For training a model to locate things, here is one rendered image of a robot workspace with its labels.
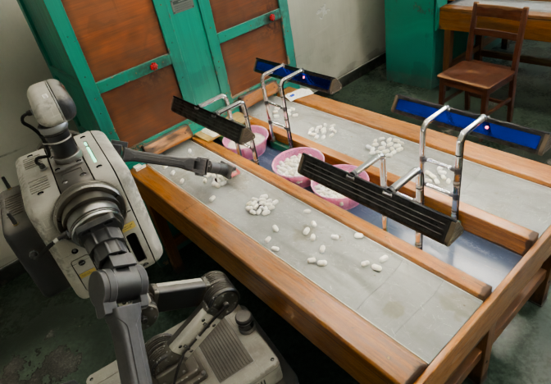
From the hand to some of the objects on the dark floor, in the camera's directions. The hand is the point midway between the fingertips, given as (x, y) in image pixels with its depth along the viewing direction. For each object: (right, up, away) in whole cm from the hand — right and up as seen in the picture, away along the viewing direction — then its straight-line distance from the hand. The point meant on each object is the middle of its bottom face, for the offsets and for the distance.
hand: (238, 172), depth 227 cm
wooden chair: (+181, +41, +140) cm, 232 cm away
